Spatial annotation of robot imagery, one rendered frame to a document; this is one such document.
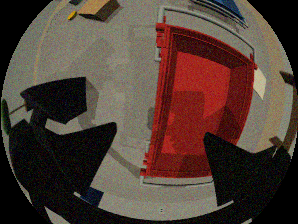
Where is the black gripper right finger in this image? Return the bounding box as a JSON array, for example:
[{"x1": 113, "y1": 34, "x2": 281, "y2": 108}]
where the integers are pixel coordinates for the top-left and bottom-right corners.
[{"x1": 204, "y1": 132, "x2": 277, "y2": 206}]

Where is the beige flat rectangular panel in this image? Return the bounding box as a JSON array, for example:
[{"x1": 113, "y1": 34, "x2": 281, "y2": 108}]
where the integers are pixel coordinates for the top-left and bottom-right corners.
[{"x1": 253, "y1": 67, "x2": 266, "y2": 100}]

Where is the grey cylinder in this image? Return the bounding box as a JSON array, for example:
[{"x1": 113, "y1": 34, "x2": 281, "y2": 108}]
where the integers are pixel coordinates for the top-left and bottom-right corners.
[{"x1": 68, "y1": 0, "x2": 82, "y2": 6}]

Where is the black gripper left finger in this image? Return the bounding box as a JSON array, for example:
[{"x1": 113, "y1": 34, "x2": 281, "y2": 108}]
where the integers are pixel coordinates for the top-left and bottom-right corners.
[{"x1": 32, "y1": 121, "x2": 117, "y2": 197}]

